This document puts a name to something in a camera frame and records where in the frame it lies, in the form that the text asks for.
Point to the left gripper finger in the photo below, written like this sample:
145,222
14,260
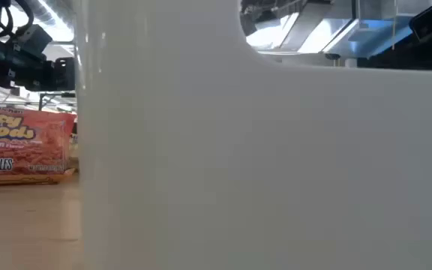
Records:
64,73

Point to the yellow chicken noodle pack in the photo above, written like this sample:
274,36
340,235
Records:
21,150

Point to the white plastic bin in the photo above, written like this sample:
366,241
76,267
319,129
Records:
238,168

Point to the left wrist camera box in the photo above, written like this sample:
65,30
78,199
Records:
32,41

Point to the spiral round air duct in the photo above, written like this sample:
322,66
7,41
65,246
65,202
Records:
51,13

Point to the silver ventilation duct box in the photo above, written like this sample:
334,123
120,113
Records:
369,37

